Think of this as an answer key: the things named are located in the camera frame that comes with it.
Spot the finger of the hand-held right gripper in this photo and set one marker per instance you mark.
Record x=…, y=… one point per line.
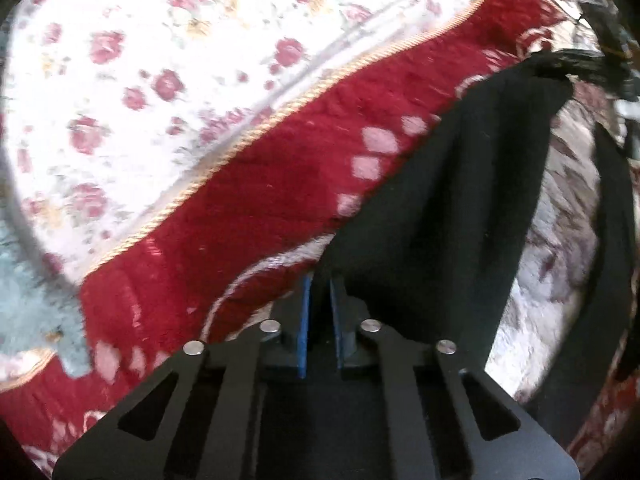
x=575, y=64

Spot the red patterned blanket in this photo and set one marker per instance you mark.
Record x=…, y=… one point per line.
x=275, y=200

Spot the light blue fluffy towel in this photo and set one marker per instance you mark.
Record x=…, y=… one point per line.
x=35, y=300

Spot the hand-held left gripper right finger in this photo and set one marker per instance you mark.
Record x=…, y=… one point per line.
x=340, y=332

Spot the black pants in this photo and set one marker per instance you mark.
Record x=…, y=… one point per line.
x=450, y=210

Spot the white floral bedsheet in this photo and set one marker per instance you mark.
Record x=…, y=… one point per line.
x=200, y=35

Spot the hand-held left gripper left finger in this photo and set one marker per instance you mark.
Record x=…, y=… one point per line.
x=303, y=332

